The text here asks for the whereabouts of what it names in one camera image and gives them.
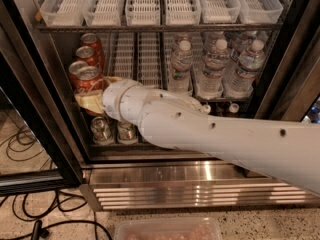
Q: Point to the top shelf tray far right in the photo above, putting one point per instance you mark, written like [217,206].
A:
[260,11]

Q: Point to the right front water bottle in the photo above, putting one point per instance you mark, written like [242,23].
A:
[240,75]

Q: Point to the white glide tray middle left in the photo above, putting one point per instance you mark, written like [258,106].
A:
[121,57]

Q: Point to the white glide tray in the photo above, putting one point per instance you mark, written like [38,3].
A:
[149,64]
[121,57]

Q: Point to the clear plastic floor container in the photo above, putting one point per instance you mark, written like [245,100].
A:
[189,228]

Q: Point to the white glide tray middle centre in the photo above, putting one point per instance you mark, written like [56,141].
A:
[149,64]

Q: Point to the water bottle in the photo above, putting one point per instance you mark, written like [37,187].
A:
[240,75]
[180,67]
[212,69]

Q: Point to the left front water bottle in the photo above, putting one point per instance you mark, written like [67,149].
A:
[180,67]

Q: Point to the centre front water bottle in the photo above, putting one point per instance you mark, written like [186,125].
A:
[212,69]

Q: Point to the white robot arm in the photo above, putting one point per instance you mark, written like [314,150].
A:
[287,151]

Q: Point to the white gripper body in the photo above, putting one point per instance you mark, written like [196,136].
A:
[111,100]

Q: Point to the shelf tray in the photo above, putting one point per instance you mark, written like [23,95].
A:
[182,12]
[142,12]
[62,12]
[220,11]
[260,11]
[103,12]

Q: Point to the left glass fridge door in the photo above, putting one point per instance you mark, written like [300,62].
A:
[23,82]

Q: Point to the brown tea bottle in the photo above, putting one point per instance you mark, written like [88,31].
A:
[230,110]
[206,108]

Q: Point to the red coke can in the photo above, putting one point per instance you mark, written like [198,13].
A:
[90,56]
[89,79]
[73,69]

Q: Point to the right brown tea bottle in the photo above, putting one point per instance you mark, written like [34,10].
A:
[230,110]

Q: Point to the steel fridge bottom grille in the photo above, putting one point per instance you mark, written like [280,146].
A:
[184,184]

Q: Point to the blue can behind right door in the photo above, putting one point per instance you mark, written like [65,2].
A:
[313,115]

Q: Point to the top shelf tray far left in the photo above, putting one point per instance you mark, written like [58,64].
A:
[62,12]

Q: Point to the left brown tea bottle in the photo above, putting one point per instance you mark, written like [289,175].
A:
[206,108]

